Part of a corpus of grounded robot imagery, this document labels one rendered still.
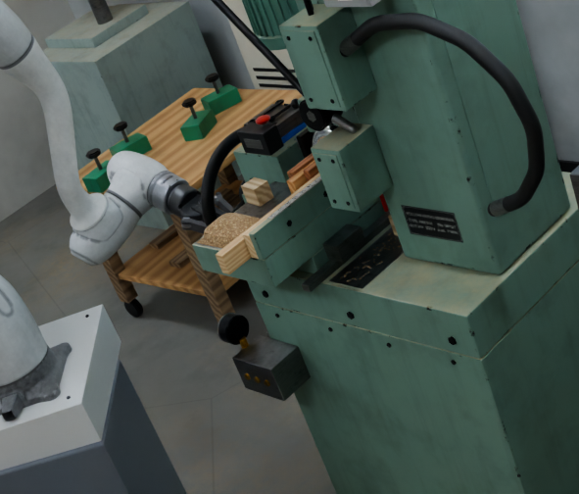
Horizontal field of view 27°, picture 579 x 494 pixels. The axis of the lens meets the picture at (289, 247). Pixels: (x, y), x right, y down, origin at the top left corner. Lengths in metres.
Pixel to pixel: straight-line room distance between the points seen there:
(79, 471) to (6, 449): 0.15
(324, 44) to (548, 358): 0.69
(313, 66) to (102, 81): 2.48
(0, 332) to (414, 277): 0.81
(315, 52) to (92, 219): 1.02
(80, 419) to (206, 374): 1.27
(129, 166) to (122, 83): 1.56
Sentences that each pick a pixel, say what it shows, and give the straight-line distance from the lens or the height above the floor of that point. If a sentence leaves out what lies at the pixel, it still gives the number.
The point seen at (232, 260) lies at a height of 0.92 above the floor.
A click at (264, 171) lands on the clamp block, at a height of 0.92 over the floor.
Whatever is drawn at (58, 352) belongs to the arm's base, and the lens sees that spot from 2.58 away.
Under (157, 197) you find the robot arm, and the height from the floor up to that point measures 0.80.
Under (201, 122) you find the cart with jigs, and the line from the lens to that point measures 3.81.
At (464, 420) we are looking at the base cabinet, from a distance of 2.21.
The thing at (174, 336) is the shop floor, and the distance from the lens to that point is 3.92.
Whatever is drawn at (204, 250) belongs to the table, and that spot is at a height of 0.89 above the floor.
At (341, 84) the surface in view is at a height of 1.19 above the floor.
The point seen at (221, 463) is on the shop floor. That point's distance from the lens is 3.30.
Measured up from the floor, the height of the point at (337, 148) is 1.08.
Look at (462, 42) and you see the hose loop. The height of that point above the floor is 1.25.
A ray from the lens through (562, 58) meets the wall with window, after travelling 3.73.
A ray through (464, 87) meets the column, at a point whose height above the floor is 1.13.
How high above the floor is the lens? 1.89
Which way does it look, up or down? 27 degrees down
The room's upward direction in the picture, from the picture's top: 22 degrees counter-clockwise
